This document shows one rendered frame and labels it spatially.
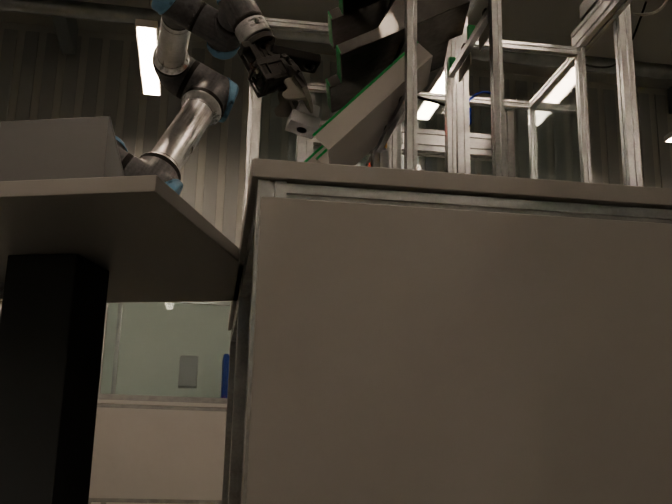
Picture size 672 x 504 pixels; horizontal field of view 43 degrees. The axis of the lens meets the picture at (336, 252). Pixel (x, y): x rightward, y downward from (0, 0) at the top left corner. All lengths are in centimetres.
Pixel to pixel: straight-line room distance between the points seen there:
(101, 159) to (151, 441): 515
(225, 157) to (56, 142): 869
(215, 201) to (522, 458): 919
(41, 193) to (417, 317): 65
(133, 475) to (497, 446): 571
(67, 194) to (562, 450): 88
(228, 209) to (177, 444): 416
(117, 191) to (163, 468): 553
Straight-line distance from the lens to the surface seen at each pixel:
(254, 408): 124
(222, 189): 1043
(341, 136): 164
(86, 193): 146
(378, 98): 167
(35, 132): 195
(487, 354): 131
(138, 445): 688
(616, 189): 146
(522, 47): 339
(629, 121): 316
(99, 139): 188
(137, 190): 142
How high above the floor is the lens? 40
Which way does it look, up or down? 14 degrees up
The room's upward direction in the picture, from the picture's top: 1 degrees clockwise
